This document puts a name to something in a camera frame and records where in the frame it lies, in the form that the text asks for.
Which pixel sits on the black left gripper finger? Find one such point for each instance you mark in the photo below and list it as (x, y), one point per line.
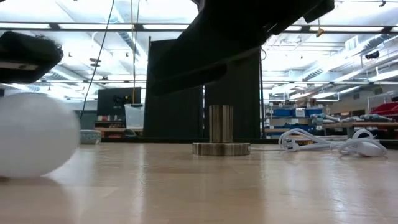
(28, 53)

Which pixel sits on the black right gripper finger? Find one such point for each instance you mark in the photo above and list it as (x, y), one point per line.
(186, 84)
(202, 49)

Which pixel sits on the brushed metal lamp base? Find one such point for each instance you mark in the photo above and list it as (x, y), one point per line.
(220, 124)

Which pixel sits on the white round lightbulb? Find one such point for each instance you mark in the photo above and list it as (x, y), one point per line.
(34, 137)

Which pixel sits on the black panel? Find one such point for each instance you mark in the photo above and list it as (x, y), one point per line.
(245, 109)
(174, 118)

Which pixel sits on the clear plastic bin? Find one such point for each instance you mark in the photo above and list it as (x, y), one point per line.
(135, 116)

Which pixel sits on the black monitor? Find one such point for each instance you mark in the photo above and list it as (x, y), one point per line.
(109, 102)

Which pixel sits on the shelf with blue bins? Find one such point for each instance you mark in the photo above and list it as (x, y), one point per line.
(283, 112)

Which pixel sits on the wooden workbench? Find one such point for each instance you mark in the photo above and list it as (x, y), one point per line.
(357, 125)

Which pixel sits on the red bin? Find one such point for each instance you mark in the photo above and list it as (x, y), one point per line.
(387, 109)

